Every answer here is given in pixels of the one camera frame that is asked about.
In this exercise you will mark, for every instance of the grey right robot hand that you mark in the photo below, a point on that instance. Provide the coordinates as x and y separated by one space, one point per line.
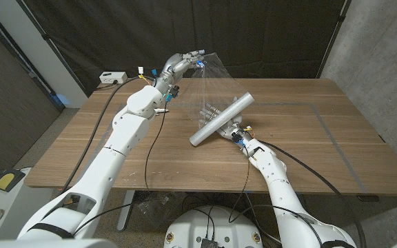
234 128

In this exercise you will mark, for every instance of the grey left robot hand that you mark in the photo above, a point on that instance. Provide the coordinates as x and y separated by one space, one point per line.
172 69

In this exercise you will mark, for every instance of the plastic wrap roll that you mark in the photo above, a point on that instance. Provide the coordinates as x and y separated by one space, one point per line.
226 115

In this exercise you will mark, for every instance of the clear plastic wrap sheet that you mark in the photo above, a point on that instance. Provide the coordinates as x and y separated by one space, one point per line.
215 86

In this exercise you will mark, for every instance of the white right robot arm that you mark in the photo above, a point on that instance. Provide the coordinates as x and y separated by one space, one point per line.
277 179

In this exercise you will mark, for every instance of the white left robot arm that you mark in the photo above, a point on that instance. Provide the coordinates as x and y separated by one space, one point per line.
129 127

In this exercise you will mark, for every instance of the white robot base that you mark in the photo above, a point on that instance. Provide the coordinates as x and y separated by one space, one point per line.
188 227

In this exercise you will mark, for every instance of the grey tape outline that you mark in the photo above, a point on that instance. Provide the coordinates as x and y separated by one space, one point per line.
288 103

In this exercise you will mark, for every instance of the white power strip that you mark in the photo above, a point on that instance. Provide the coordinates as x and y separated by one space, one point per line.
113 77

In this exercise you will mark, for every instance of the black backdrop curtain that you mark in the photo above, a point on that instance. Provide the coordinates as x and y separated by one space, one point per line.
115 34

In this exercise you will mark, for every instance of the crumpled clear plastic bag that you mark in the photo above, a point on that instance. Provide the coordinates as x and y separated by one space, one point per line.
157 210

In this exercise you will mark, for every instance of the black finned electronics box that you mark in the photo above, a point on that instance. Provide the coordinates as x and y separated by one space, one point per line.
209 243

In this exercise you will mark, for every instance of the black backdrop stand pole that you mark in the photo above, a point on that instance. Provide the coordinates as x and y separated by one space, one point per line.
47 38
334 34

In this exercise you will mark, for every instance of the white table leg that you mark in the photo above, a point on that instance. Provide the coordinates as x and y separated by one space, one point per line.
124 213

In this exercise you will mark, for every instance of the black table foot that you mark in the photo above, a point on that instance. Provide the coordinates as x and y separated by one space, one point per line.
369 198

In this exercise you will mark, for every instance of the yellow and black pads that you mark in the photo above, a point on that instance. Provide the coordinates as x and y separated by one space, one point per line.
5 179

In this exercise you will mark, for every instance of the white machine housing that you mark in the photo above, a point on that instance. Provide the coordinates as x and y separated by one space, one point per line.
12 206

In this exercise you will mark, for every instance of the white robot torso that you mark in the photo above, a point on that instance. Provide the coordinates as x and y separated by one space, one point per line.
47 244

